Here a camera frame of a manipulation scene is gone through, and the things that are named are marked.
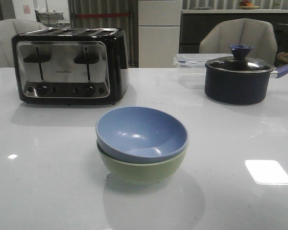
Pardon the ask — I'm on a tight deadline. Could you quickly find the dark kitchen counter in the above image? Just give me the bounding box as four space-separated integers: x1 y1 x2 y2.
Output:
179 9 288 53

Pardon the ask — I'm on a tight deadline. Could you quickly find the blue bowl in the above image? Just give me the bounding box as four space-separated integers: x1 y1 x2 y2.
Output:
96 106 188 164

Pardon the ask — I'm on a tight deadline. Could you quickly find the glass pot lid blue knob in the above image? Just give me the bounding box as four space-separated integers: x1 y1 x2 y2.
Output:
205 44 274 73

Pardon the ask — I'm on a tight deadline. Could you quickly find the dark blue saucepan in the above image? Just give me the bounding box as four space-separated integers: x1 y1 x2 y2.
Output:
204 64 288 105

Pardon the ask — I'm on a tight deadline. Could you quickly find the white cabinet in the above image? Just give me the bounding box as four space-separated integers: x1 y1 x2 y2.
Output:
138 0 182 68

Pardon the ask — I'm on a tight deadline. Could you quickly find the fruit bowl on counter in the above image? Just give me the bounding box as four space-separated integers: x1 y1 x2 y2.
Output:
238 0 260 10

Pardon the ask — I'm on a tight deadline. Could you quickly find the beige chair left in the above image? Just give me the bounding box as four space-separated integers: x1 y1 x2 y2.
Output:
0 19 46 68

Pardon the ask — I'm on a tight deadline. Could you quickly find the beige chair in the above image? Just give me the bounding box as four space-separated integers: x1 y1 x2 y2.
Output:
199 18 278 64
0 19 46 68

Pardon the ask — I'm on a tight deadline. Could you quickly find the beige chair right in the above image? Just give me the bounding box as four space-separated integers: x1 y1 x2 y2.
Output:
199 18 278 64

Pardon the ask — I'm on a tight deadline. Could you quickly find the metal cart in background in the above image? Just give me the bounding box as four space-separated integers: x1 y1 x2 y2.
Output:
35 9 70 27

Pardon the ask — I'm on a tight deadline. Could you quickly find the green bowl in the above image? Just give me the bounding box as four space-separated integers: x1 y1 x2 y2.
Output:
97 144 188 184

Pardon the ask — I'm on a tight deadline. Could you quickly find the clear plastic food container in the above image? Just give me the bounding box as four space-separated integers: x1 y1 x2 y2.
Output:
173 53 232 89

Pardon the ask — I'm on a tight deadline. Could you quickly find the black and silver toaster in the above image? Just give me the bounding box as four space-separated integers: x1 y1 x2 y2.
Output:
12 28 129 105

